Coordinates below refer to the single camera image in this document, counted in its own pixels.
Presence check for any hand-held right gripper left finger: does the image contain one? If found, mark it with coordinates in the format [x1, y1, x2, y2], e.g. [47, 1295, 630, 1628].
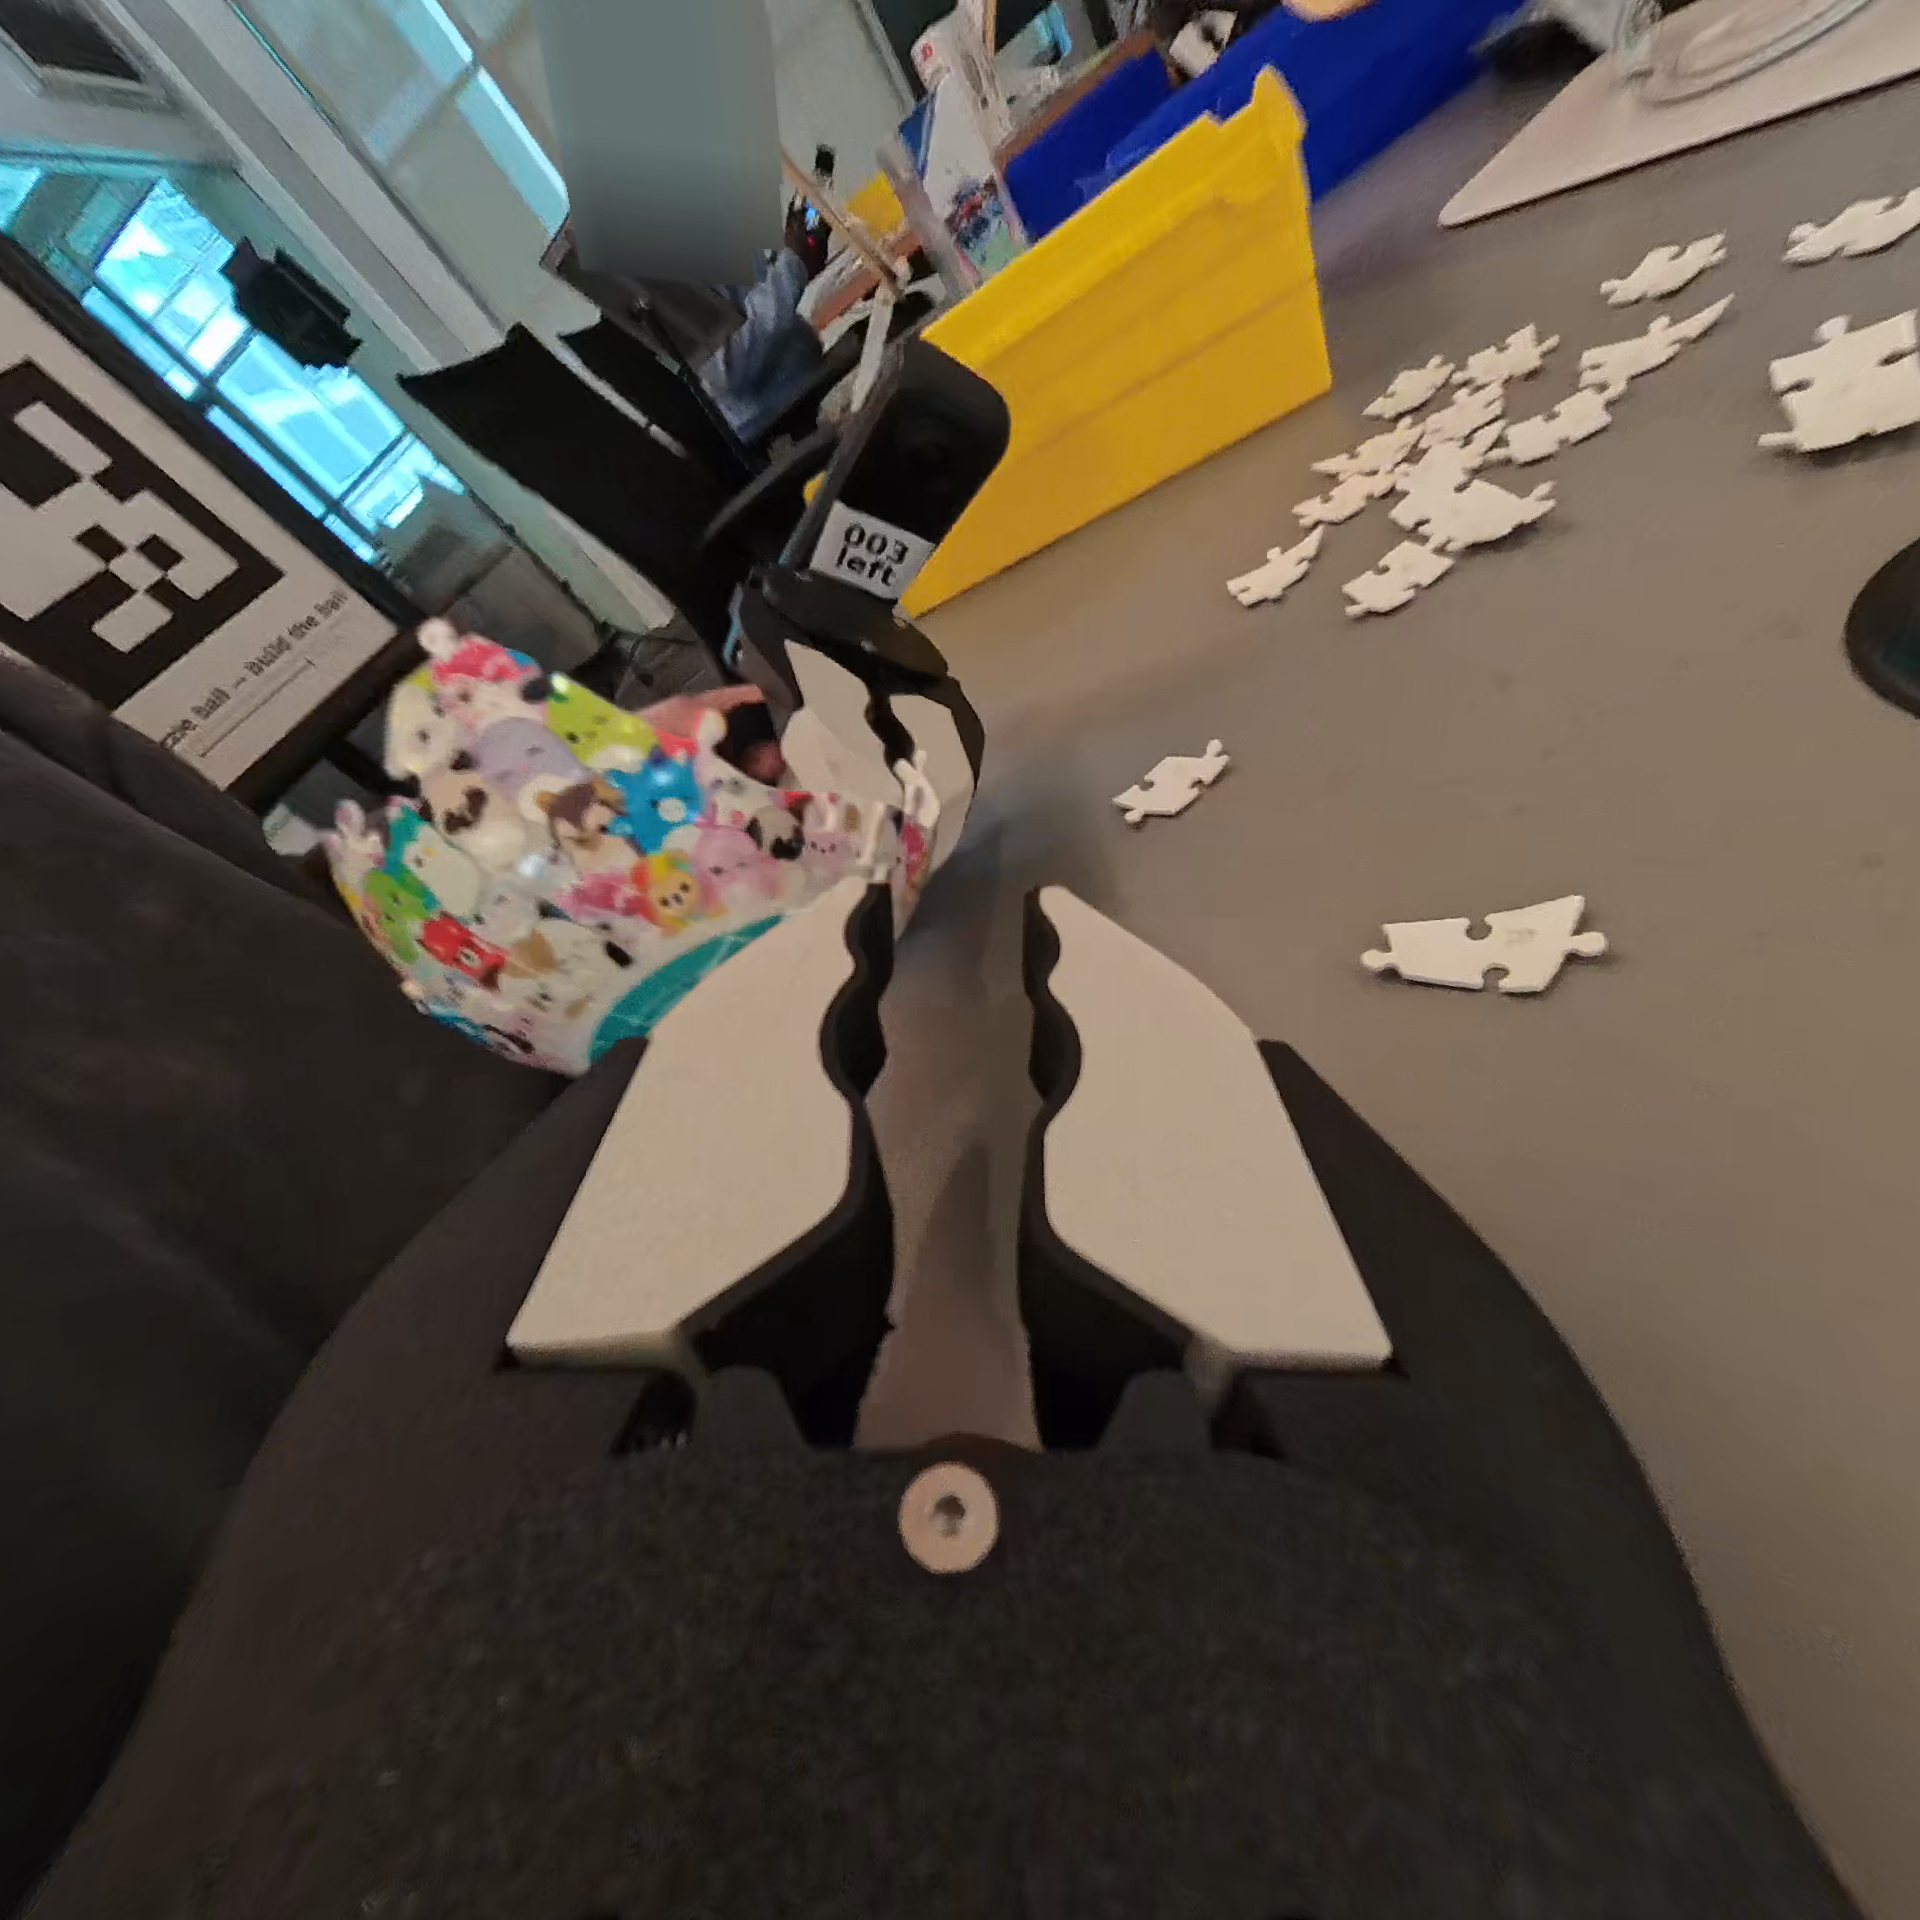
[506, 881, 897, 1369]

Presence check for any framed wall sign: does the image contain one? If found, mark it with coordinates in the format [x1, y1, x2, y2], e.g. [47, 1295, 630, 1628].
[0, 240, 409, 811]

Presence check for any partly built colourful puzzle ball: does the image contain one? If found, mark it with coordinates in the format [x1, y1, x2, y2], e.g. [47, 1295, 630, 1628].
[322, 617, 940, 1079]

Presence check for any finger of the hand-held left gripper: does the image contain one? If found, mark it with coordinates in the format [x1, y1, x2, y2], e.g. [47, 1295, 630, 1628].
[780, 637, 904, 799]
[896, 680, 985, 830]

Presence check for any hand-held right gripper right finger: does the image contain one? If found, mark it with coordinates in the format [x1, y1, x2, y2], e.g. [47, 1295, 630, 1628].
[1024, 884, 1393, 1373]

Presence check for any group of white puzzle pieces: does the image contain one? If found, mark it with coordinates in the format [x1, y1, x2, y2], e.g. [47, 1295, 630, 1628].
[1112, 187, 1920, 828]

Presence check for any joined white puzzle piece pair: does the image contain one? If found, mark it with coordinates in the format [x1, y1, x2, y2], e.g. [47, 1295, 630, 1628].
[1361, 896, 1609, 996]

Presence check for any black office chair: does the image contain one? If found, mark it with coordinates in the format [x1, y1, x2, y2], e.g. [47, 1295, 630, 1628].
[398, 321, 818, 663]

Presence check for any black round puzzle stand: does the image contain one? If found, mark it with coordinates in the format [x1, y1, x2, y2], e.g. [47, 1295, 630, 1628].
[1841, 540, 1920, 721]

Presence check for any yellow plastic bin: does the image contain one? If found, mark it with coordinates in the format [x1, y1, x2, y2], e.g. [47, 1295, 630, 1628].
[801, 67, 1334, 619]

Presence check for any white flat pad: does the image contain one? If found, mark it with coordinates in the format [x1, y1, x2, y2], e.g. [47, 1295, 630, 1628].
[1438, 0, 1920, 230]

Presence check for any blue plastic bin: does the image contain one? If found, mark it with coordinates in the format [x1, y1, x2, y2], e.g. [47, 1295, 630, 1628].
[997, 0, 1532, 241]

